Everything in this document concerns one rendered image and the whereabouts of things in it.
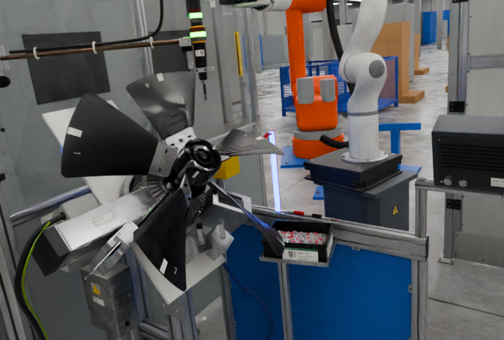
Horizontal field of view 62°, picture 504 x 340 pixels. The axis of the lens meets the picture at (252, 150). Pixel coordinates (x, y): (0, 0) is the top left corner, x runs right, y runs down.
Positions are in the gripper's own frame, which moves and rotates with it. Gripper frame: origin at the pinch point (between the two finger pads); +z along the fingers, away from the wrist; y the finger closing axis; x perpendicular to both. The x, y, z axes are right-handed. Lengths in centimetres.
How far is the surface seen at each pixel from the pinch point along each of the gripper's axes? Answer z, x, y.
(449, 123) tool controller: -15, -41, -61
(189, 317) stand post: 30, -100, 8
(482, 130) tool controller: -12, -42, -70
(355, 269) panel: -17, -97, -31
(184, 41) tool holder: 22.1, -12.2, 2.2
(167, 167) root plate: 35, -46, 3
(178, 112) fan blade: 21.6, -32.7, 9.1
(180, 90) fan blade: 16.4, -26.8, 12.0
